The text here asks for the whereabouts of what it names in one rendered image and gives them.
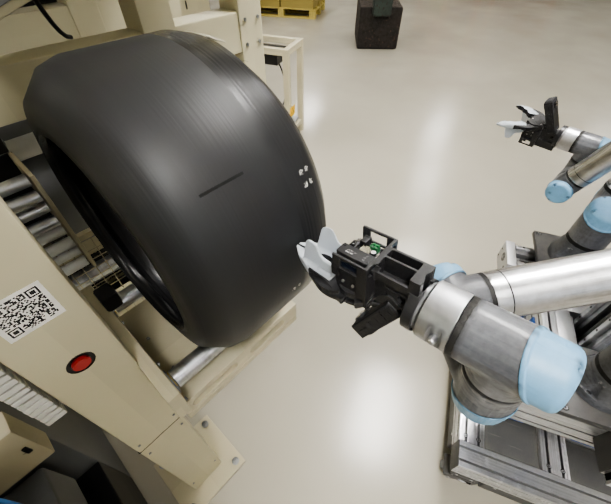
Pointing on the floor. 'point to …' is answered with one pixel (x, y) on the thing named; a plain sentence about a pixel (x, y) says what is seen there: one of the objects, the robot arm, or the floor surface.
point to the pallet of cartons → (293, 8)
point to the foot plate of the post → (230, 462)
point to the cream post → (71, 343)
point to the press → (378, 24)
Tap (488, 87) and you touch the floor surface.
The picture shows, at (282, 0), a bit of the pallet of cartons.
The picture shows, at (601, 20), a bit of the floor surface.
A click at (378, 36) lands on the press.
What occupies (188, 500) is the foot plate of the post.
